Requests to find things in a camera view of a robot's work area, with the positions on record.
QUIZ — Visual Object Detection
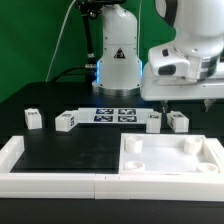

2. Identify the white cable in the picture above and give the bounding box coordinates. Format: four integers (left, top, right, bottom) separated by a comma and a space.
45, 0, 78, 83

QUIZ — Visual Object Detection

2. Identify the white square tabletop tray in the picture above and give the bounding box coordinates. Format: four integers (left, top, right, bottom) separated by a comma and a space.
119, 133, 224, 174

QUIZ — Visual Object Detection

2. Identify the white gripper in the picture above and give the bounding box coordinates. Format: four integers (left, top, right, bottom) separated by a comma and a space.
140, 63, 224, 114

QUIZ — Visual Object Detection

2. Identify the white fiducial marker sheet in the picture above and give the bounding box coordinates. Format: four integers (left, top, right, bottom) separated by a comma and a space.
78, 108, 153, 124

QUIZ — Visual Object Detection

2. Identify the white U-shaped obstacle fence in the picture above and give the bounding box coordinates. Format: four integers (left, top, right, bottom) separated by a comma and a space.
0, 136, 224, 202

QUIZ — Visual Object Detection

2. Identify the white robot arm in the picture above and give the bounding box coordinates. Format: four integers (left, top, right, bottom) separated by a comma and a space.
93, 0, 224, 107

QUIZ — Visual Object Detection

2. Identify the black cable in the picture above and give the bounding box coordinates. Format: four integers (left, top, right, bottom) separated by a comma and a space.
49, 65, 98, 83

